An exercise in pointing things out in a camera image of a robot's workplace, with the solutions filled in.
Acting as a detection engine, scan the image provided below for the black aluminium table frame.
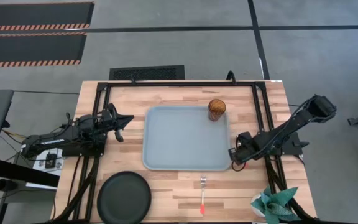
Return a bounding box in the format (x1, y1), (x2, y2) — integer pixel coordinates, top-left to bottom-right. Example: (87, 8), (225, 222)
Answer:
(51, 80), (320, 224)

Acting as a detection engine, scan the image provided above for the black floor cable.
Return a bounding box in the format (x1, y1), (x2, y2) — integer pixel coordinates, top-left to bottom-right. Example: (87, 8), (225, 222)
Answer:
(12, 89), (81, 95)

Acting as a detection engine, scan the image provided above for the small black controller box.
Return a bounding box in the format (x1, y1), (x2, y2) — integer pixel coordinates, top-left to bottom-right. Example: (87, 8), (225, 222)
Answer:
(44, 152), (58, 169)

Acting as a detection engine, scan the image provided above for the black cable loop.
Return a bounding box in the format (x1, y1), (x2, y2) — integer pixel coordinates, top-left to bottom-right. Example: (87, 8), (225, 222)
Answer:
(226, 70), (237, 85)

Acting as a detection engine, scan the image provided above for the green artificial plant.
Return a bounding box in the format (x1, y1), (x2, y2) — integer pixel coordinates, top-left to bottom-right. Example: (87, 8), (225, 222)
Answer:
(250, 185), (301, 224)

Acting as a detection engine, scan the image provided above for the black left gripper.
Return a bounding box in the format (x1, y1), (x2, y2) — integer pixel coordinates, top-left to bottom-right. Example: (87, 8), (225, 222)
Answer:
(99, 103), (135, 143)

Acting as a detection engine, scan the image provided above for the black floor vent grille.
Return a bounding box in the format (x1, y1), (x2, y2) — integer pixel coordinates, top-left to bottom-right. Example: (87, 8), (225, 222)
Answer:
(109, 64), (186, 82)

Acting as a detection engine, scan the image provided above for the large black hazard-striped floor mat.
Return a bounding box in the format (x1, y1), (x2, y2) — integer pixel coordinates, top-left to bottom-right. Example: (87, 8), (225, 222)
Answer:
(0, 1), (96, 33)

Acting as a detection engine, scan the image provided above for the amber faceted glass cup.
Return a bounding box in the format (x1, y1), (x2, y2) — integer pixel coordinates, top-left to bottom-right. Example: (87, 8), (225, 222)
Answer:
(208, 98), (227, 123)

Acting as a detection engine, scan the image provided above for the white power strip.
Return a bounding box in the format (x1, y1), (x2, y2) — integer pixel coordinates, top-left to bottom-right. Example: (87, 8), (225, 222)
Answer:
(32, 147), (64, 171)

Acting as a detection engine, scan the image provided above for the small black hazard-striped floor mat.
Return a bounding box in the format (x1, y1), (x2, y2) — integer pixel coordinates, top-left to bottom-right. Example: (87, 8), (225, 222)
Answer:
(0, 32), (88, 69)

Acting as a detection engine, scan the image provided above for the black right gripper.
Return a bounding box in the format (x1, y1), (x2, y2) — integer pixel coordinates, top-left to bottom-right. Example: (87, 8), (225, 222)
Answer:
(227, 131), (255, 164)

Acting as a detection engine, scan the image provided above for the fork with white orange handle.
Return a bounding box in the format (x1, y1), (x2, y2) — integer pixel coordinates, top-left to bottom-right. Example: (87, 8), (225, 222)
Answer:
(200, 175), (207, 216)

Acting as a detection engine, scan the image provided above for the black round plate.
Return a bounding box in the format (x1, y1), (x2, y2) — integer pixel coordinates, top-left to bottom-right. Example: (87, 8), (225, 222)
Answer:
(96, 170), (152, 224)

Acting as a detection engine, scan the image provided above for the white plant pot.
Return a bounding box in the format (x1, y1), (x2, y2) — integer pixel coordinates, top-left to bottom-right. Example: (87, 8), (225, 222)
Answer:
(250, 193), (267, 218)

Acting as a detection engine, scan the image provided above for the grey plastic tray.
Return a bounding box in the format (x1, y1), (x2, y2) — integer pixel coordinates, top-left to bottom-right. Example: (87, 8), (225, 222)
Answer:
(142, 105), (232, 172)

